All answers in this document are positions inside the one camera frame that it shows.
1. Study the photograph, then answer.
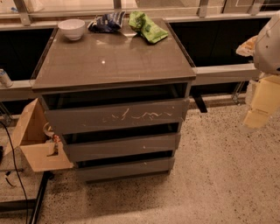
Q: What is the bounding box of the grey middle drawer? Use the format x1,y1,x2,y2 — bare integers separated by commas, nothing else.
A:
65,133,181,162

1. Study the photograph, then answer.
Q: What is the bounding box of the grey drawer cabinet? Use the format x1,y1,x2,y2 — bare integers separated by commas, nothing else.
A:
32,24,196,170

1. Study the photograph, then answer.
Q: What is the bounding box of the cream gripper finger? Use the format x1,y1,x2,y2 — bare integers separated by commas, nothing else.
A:
242,75,280,129
235,36,257,57

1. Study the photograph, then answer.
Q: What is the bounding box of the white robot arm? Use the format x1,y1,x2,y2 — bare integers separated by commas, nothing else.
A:
235,11,280,130

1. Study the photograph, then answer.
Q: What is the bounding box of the grey drawer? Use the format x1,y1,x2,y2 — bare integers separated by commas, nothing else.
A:
45,99,189,135
76,157,175,182
65,133,181,162

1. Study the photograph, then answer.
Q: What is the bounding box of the black metal floor frame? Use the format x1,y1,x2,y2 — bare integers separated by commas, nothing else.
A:
0,171,54,224

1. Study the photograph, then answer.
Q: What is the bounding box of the green snack bag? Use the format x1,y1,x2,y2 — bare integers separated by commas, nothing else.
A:
129,11,168,44

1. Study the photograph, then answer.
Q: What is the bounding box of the grey top drawer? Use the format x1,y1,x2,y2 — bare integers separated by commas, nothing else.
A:
45,99,189,135

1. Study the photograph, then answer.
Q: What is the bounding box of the blue snack bag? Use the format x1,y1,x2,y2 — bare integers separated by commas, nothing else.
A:
87,11,125,33

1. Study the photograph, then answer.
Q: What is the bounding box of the black cable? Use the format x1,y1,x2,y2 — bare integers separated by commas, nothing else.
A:
0,121,30,224

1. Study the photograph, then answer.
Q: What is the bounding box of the grey bottom drawer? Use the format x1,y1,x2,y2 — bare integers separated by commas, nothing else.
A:
76,157,175,182

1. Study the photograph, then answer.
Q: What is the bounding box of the cardboard box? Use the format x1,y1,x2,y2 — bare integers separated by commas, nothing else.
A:
3,99,74,172

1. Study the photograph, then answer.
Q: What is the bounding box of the white ceramic bowl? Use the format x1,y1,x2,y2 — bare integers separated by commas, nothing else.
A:
58,19,85,40

